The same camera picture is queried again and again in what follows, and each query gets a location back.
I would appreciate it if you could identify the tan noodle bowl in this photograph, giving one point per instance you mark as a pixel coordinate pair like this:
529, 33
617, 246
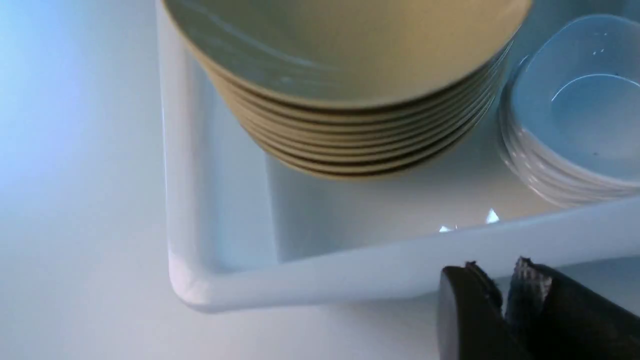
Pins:
346, 54

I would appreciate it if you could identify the stack of tan bowls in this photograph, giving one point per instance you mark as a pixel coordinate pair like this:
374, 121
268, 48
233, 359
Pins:
365, 144

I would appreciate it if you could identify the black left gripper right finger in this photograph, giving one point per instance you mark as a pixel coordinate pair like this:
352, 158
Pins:
557, 318

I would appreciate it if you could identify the stack of white dishes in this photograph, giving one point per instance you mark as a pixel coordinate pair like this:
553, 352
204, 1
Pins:
570, 114

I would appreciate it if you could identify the large white plastic tub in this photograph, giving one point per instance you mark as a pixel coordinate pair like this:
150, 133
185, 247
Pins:
244, 231

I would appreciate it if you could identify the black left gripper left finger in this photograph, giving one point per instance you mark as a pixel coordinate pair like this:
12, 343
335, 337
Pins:
470, 322

